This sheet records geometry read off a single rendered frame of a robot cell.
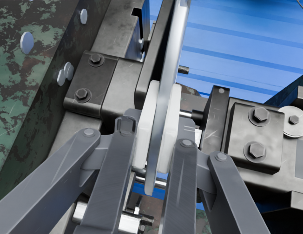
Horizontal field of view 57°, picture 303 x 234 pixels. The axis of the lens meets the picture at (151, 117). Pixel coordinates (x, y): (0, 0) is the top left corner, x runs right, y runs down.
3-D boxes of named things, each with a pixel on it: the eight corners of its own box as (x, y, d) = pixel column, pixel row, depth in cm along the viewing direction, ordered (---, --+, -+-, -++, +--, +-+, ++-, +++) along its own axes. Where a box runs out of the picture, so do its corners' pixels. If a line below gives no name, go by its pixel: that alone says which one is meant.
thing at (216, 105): (178, 185, 45) (213, 193, 44) (201, 79, 52) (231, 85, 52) (173, 197, 60) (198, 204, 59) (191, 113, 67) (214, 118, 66)
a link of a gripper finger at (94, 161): (128, 178, 15) (73, 168, 15) (141, 128, 19) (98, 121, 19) (131, 156, 14) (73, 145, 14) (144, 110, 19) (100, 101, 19)
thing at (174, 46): (185, 9, 48) (189, 10, 48) (150, 180, 44) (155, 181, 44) (218, -211, 19) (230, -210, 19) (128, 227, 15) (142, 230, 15)
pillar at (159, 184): (127, 179, 58) (194, 197, 56) (129, 169, 59) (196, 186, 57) (128, 181, 60) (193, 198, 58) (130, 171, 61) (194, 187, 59)
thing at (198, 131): (178, 147, 52) (198, 152, 52) (183, 124, 54) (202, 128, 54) (177, 152, 55) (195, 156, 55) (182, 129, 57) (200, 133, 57)
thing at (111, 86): (15, 69, 27) (150, 99, 26) (66, -32, 32) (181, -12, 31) (79, 145, 50) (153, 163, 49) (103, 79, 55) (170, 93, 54)
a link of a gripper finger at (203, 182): (172, 163, 14) (231, 175, 14) (177, 115, 18) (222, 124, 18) (167, 185, 15) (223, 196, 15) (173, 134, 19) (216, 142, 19)
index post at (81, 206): (70, 221, 37) (141, 240, 36) (78, 198, 38) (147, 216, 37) (75, 222, 39) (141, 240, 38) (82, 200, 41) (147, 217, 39)
